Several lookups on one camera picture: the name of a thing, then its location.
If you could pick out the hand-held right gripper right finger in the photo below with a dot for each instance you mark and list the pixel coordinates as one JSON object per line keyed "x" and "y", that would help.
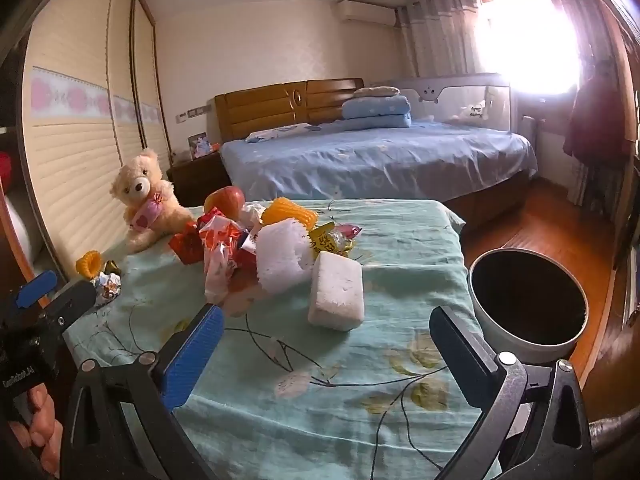
{"x": 465, "y": 355}

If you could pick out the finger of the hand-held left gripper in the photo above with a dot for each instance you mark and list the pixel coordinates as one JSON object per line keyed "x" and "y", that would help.
{"x": 75, "y": 299}
{"x": 37, "y": 284}

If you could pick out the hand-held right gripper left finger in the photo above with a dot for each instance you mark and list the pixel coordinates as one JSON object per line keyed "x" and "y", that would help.
{"x": 195, "y": 355}

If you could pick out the white round trash bin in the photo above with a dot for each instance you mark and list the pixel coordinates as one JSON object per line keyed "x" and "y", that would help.
{"x": 500, "y": 335}

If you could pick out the red and white wrapper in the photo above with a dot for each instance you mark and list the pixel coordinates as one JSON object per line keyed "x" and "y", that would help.
{"x": 217, "y": 255}

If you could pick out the orange-red snack packet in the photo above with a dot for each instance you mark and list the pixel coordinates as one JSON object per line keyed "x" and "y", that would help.
{"x": 186, "y": 247}

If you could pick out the white foam fruit net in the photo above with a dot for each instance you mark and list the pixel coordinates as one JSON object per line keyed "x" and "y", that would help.
{"x": 277, "y": 255}

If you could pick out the white foam block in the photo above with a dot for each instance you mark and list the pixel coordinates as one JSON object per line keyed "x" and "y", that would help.
{"x": 335, "y": 290}

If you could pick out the white paper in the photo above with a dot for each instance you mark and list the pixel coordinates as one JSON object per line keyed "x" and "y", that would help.
{"x": 252, "y": 212}

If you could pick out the yellow foam fruit net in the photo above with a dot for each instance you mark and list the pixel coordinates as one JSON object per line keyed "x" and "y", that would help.
{"x": 290, "y": 215}

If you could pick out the pink candy wrapper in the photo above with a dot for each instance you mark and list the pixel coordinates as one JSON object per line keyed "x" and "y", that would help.
{"x": 347, "y": 231}

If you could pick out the yellow snack wrapper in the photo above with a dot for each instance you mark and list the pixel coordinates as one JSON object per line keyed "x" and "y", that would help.
{"x": 324, "y": 241}

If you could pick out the person's left hand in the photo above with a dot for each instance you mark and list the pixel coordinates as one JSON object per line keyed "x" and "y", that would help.
{"x": 40, "y": 425}

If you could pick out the crumpled foil wrapper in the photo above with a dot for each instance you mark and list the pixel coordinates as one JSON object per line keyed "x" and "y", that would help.
{"x": 109, "y": 285}

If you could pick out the cream teddy bear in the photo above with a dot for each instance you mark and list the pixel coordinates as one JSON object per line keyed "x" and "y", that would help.
{"x": 145, "y": 200}

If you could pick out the louvred sliding wardrobe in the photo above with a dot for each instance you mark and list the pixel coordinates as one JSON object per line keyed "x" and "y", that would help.
{"x": 75, "y": 160}

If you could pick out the green floral bedsheet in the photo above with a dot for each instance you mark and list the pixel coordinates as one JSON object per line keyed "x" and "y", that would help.
{"x": 325, "y": 410}

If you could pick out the red apple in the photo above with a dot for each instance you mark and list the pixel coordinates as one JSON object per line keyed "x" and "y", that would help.
{"x": 225, "y": 200}

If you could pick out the wooden nightstand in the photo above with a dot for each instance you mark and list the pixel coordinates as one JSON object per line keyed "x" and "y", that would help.
{"x": 197, "y": 180}

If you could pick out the bed with blue sheet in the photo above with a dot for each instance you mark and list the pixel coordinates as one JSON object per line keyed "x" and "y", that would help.
{"x": 375, "y": 160}

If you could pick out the white and blue pillow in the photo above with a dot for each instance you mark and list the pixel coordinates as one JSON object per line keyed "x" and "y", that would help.
{"x": 280, "y": 132}

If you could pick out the wooden headboard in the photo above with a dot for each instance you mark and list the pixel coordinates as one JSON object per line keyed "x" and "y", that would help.
{"x": 260, "y": 105}

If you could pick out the folded blue quilt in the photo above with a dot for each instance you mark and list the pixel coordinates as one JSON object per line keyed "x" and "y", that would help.
{"x": 375, "y": 112}

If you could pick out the red coat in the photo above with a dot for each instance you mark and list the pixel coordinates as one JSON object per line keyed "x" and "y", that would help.
{"x": 595, "y": 120}

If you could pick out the small patterned pillow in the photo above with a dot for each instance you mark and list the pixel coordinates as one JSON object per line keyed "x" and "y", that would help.
{"x": 375, "y": 92}

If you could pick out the grey dotted curtain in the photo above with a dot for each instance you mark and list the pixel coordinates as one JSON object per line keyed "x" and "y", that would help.
{"x": 435, "y": 40}

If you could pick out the white air conditioner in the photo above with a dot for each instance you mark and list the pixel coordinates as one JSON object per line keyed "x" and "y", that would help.
{"x": 365, "y": 12}

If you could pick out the striped purple curtain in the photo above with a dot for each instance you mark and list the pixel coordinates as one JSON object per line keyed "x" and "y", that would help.
{"x": 575, "y": 5}

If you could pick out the photo frame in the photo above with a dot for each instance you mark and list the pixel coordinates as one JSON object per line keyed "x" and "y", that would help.
{"x": 198, "y": 145}

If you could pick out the wall switch panel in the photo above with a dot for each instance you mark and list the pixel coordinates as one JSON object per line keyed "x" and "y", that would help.
{"x": 192, "y": 112}

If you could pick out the grey bed guard rail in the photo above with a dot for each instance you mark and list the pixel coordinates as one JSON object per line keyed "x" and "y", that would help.
{"x": 450, "y": 90}

